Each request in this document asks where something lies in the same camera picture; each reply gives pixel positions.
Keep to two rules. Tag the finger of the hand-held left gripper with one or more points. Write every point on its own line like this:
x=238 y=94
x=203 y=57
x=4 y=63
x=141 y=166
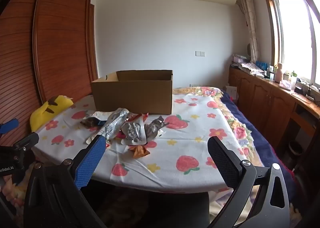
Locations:
x=27 y=141
x=10 y=125

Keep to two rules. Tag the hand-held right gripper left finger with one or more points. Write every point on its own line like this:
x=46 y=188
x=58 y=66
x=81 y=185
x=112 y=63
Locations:
x=92 y=160

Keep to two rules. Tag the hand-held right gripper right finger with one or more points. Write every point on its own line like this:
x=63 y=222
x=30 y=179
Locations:
x=221 y=163

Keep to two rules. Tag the silver long snack packet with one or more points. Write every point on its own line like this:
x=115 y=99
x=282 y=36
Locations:
x=113 y=122

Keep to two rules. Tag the orange candy packet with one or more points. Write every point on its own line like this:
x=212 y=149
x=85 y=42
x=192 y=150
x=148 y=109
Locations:
x=140 y=151

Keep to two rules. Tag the orange and white snack packet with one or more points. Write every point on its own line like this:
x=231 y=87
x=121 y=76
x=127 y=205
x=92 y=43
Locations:
x=137 y=117

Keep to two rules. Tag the brown cardboard box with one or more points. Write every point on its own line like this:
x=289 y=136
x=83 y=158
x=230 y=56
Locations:
x=132 y=95

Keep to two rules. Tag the pink snack packet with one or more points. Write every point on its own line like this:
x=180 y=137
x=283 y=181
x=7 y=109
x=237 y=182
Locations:
x=121 y=135

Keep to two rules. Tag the yellow plush toy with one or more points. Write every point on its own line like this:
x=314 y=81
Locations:
x=50 y=110

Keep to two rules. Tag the dark brown snack packet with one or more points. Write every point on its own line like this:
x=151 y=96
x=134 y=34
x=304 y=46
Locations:
x=93 y=121

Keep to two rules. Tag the clear packet with grey snack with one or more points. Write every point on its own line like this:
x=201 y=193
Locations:
x=133 y=131

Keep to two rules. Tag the dark grey snack packet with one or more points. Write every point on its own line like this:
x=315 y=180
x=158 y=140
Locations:
x=153 y=129

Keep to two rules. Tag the white paper bag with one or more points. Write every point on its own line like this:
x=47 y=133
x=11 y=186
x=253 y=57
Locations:
x=232 y=92

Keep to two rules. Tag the wooden cabinet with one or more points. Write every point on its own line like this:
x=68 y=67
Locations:
x=265 y=102

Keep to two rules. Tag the dark waste bin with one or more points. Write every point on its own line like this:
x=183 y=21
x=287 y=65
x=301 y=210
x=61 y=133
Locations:
x=296 y=149

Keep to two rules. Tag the folded floral cloth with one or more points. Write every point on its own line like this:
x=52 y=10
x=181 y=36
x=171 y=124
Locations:
x=250 y=69

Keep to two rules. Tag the brown wooden wardrobe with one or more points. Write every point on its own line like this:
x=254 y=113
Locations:
x=62 y=42

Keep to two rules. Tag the pink tissue pack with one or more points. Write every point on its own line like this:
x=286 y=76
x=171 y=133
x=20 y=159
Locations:
x=285 y=85

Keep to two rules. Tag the pink bottle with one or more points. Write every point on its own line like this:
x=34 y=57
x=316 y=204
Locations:
x=279 y=74

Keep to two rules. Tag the green cap bottle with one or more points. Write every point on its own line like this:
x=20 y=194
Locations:
x=294 y=79

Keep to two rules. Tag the small round mirror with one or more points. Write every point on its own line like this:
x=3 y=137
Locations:
x=249 y=51

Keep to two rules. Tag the patterned curtain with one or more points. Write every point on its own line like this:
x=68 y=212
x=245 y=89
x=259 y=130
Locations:
x=250 y=22

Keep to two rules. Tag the window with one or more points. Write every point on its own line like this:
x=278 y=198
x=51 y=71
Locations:
x=292 y=32

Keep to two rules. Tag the white wall switch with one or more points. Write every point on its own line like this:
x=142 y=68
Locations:
x=200 y=54

